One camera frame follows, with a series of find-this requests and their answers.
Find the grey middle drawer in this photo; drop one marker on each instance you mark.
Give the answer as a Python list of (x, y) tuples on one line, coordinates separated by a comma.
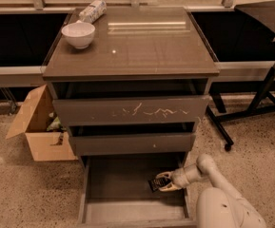
[(131, 144)]

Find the open cardboard box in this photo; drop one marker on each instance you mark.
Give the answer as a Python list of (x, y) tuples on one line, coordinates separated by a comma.
[(32, 120)]

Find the grey top drawer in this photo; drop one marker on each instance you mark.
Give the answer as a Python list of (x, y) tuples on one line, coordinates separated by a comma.
[(109, 111)]

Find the white blue snack bag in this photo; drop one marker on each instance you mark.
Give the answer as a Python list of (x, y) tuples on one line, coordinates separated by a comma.
[(93, 11)]

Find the grey open bottom drawer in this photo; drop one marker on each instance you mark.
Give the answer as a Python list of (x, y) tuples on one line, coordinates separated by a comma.
[(116, 193)]

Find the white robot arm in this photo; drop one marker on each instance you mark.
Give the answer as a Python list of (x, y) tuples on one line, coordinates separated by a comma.
[(219, 206)]

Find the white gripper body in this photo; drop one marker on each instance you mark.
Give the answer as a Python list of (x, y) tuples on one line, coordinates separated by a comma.
[(180, 178)]

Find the white ceramic bowl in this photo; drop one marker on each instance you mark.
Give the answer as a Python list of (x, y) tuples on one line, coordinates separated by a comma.
[(79, 35)]

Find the grey drawer cabinet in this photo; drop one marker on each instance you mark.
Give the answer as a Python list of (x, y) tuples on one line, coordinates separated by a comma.
[(136, 53)]

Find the black rxbar chocolate bar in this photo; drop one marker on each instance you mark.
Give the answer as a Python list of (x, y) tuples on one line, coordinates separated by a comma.
[(158, 183)]

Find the green bag in box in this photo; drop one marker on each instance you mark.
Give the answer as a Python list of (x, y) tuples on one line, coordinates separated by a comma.
[(55, 125)]

